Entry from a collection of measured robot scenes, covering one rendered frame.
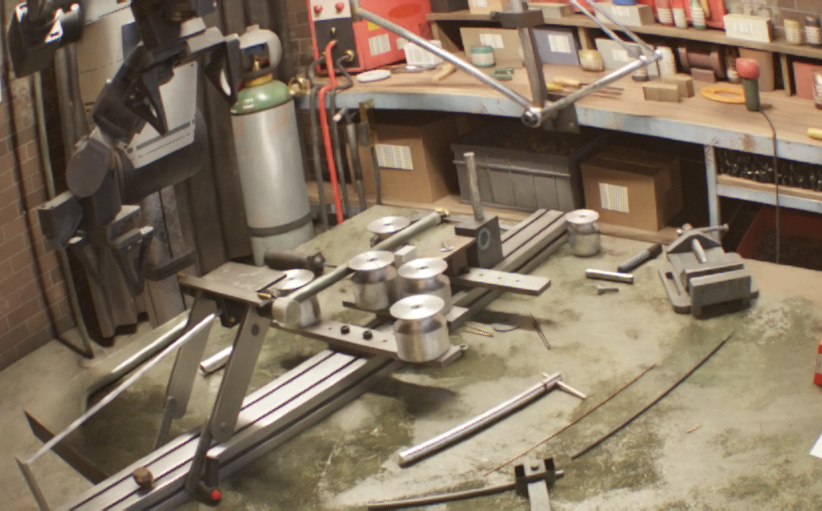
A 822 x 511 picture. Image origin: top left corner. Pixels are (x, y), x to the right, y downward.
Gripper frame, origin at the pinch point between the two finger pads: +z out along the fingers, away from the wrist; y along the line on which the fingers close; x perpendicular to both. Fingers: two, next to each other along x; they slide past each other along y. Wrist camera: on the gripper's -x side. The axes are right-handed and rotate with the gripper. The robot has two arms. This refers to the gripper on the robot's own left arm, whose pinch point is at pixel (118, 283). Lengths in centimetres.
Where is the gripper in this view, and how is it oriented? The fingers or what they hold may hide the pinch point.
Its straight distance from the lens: 111.4
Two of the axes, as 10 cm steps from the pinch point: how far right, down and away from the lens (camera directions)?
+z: 1.5, 9.2, 3.6
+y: 8.2, 0.8, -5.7
